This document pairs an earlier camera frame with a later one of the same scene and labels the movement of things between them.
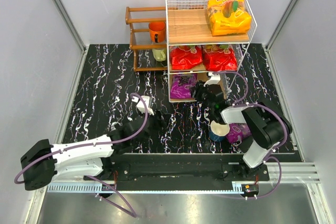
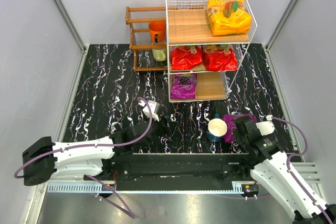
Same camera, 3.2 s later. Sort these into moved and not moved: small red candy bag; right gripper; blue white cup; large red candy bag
Moved: right gripper
Not moved: large red candy bag; small red candy bag; blue white cup
